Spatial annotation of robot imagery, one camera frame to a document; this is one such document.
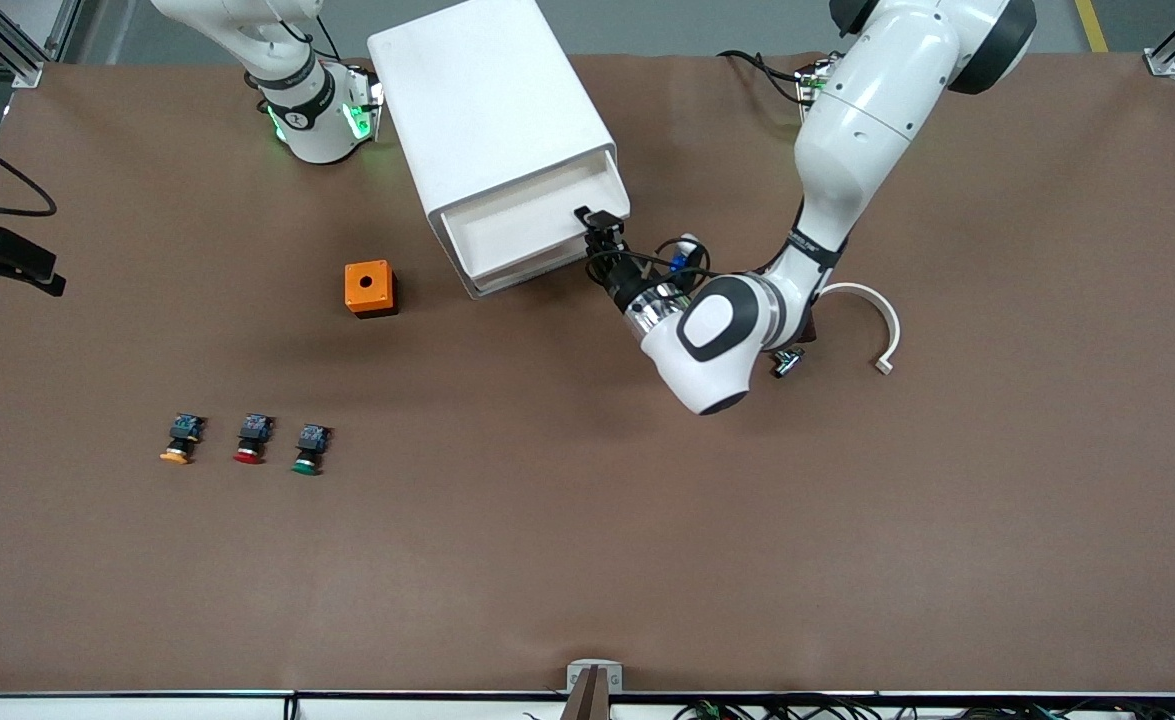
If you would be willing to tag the yellow mushroom push button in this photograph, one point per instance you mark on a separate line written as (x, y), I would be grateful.
(185, 428)

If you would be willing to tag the grey metal bracket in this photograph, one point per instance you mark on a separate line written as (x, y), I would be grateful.
(577, 675)

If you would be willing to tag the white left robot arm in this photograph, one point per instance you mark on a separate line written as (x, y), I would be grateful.
(867, 130)

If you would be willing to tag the red mushroom push button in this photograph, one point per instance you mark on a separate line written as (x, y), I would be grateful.
(255, 430)

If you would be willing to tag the silver metal fitting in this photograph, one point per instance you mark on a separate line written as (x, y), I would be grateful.
(787, 365)

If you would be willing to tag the small brown block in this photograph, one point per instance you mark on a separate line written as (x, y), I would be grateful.
(811, 330)

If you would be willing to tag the green mushroom push button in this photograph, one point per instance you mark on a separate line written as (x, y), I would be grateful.
(313, 438)

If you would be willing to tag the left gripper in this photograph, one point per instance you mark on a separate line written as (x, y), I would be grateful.
(623, 278)

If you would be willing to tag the orange button enclosure box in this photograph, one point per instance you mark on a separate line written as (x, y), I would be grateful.
(379, 295)

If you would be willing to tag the white table edge rail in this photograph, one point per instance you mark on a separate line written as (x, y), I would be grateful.
(147, 708)

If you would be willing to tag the white curved plastic part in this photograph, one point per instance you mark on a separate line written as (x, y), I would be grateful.
(887, 320)

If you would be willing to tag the brown stand bar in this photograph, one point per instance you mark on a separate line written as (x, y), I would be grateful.
(587, 702)

